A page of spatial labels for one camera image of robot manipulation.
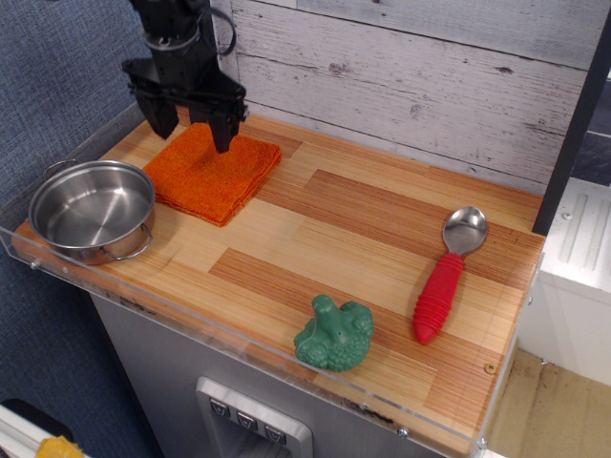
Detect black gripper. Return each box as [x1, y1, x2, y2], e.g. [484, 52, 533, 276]
[121, 42, 247, 153]

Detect orange cloth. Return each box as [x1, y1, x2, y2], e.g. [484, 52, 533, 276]
[144, 123, 283, 226]

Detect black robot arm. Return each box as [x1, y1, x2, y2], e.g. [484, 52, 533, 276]
[122, 1, 246, 153]

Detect stainless steel pot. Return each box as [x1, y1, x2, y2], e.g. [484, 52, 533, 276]
[29, 159, 156, 265]

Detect green toy broccoli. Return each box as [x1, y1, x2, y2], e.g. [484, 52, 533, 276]
[294, 295, 374, 372]

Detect silver control panel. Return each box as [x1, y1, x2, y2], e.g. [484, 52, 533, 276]
[196, 376, 314, 457]

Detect yellow black object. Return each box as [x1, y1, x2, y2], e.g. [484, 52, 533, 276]
[1, 399, 87, 458]

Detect white appliance at right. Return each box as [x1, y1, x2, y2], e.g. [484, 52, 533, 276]
[517, 178, 610, 385]

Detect black cable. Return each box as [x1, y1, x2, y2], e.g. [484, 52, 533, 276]
[209, 4, 239, 58]

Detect clear acrylic guard rail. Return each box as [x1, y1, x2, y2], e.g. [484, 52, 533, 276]
[0, 66, 545, 458]

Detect red handled metal spoon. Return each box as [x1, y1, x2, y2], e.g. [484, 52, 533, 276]
[412, 206, 488, 344]

